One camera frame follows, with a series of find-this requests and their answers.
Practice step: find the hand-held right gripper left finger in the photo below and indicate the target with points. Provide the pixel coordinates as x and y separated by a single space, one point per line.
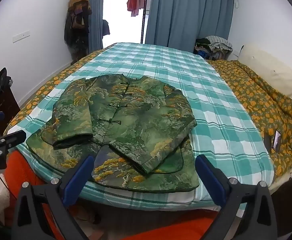
78 178

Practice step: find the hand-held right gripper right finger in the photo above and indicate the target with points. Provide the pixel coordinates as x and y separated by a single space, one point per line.
211 180

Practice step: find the green landscape print padded jacket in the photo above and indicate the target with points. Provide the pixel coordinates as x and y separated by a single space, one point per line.
136 120

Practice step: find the pink hanging clothes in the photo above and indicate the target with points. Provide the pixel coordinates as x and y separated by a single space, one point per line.
135 2

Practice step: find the orange cloth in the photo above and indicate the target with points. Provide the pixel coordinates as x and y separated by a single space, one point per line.
20 170

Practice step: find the smartphone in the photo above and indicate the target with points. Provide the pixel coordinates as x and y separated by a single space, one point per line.
276 140

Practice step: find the orange floral quilt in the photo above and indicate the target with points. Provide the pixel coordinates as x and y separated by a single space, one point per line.
256 92

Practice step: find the teal white checked bed sheet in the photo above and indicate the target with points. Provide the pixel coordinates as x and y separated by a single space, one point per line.
186 75

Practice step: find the dark hanging coat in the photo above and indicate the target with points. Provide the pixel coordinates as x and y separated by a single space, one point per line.
76 37

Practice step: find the cream pillow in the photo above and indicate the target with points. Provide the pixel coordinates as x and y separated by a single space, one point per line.
266 65

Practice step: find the grey striped cloth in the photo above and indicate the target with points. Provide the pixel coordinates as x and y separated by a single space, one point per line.
219 42

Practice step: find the dark green garment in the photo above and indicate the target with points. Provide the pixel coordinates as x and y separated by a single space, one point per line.
202 42

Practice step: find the black hanging garment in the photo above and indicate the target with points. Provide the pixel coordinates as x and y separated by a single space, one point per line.
106 27

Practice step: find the narrow blue curtain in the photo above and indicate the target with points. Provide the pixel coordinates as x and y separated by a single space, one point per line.
93 12

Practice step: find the wide blue curtain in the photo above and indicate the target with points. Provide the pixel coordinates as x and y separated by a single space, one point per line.
186 12

